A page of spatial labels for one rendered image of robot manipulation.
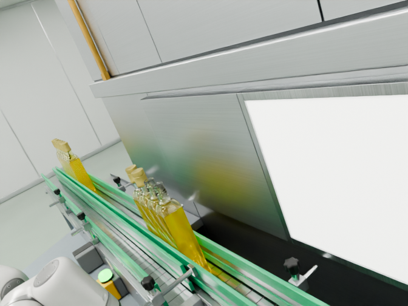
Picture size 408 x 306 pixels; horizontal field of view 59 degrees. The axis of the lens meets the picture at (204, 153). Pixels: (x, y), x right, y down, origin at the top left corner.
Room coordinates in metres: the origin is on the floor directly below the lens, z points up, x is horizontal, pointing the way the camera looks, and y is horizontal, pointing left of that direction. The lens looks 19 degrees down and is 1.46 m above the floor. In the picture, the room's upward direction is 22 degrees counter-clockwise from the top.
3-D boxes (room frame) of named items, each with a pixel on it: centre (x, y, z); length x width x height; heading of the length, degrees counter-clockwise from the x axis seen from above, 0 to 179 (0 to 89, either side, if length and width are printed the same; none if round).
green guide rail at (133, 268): (1.49, 0.61, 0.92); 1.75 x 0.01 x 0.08; 27
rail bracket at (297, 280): (0.57, -0.09, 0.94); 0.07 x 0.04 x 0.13; 117
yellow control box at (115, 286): (1.04, 0.45, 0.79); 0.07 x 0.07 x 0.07; 27
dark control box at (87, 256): (1.29, 0.58, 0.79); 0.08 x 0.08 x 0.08; 27
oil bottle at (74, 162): (1.83, 0.63, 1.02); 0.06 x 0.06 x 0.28; 27
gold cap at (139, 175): (0.95, 0.19, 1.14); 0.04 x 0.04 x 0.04
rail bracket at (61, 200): (1.61, 0.72, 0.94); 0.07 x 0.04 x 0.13; 117
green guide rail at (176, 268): (1.53, 0.55, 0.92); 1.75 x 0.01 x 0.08; 27
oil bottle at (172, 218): (0.85, 0.14, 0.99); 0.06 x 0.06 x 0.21; 28
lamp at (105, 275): (1.04, 0.45, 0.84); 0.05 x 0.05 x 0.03
